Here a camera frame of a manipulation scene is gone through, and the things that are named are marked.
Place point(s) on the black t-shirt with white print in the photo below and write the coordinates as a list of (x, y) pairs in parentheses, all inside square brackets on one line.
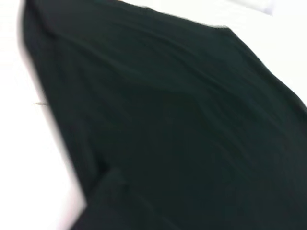
[(168, 119)]

